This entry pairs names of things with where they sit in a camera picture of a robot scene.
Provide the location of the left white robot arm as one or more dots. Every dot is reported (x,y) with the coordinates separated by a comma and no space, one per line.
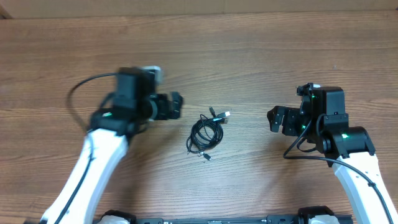
(122,114)

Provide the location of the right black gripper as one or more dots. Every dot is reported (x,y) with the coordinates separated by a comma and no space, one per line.
(289,120)

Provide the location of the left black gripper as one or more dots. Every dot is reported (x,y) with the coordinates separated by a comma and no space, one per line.
(170,106)

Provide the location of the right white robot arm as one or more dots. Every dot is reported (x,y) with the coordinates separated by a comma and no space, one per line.
(321,128)

